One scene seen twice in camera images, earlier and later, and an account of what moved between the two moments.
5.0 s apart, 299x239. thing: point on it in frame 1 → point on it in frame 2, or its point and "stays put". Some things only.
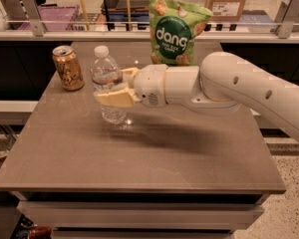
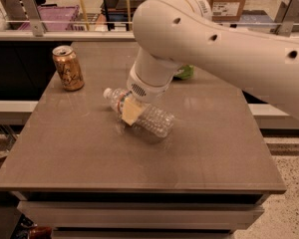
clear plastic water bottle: (107, 75) → (150, 118)
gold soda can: (69, 68) stays put
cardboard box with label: (226, 1) stays put
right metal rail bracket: (293, 11) stays put
